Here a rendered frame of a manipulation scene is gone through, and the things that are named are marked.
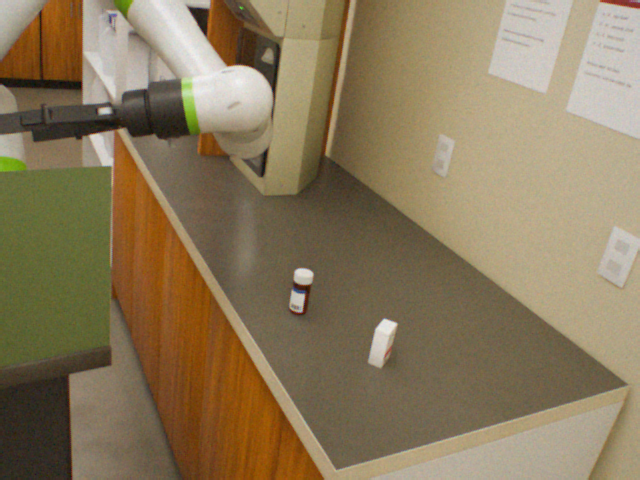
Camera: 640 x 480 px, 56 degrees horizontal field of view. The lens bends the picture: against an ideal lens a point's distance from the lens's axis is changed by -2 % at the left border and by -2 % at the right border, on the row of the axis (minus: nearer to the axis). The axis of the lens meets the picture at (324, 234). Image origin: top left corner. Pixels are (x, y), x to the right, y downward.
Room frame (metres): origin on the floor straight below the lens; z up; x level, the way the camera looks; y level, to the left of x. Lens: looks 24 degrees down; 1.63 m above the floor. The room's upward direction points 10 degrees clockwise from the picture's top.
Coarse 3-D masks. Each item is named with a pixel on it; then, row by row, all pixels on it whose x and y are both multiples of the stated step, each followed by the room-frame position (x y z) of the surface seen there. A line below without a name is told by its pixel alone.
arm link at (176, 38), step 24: (144, 0) 1.16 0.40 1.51; (168, 0) 1.17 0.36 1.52; (144, 24) 1.15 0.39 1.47; (168, 24) 1.14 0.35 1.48; (192, 24) 1.17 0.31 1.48; (168, 48) 1.13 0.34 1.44; (192, 48) 1.12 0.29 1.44; (192, 72) 1.10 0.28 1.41; (240, 144) 1.02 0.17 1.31; (264, 144) 1.06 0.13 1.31
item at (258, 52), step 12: (252, 36) 1.90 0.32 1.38; (252, 48) 1.89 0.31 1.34; (264, 48) 1.81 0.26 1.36; (276, 48) 1.74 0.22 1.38; (240, 60) 1.97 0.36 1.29; (252, 60) 1.88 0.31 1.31; (264, 60) 1.80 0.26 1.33; (276, 60) 1.73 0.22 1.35; (264, 72) 1.79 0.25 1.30; (276, 72) 1.74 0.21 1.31; (264, 156) 1.73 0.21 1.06; (252, 168) 1.80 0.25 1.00
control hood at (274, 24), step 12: (240, 0) 1.76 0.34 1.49; (252, 0) 1.68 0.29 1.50; (264, 0) 1.70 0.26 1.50; (276, 0) 1.71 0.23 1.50; (252, 12) 1.75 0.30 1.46; (264, 12) 1.70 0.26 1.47; (276, 12) 1.72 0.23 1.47; (264, 24) 1.73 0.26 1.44; (276, 24) 1.72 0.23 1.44; (276, 36) 1.72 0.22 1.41
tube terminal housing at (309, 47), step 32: (288, 0) 1.74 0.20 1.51; (320, 0) 1.78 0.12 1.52; (256, 32) 1.91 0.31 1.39; (288, 32) 1.74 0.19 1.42; (320, 32) 1.79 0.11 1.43; (288, 64) 1.75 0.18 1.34; (320, 64) 1.83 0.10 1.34; (288, 96) 1.75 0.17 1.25; (320, 96) 1.88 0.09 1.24; (288, 128) 1.76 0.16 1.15; (320, 128) 1.93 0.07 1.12; (288, 160) 1.77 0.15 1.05; (288, 192) 1.77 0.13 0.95
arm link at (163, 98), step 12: (156, 84) 0.95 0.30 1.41; (168, 84) 0.95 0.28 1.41; (180, 84) 0.95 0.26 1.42; (156, 96) 0.93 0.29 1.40; (168, 96) 0.93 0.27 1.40; (180, 96) 0.93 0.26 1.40; (156, 108) 0.92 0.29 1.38; (168, 108) 0.92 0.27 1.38; (180, 108) 0.92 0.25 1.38; (156, 120) 0.92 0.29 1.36; (168, 120) 0.92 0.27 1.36; (180, 120) 0.92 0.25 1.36; (156, 132) 0.92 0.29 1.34; (168, 132) 0.93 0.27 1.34; (180, 132) 0.94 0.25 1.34
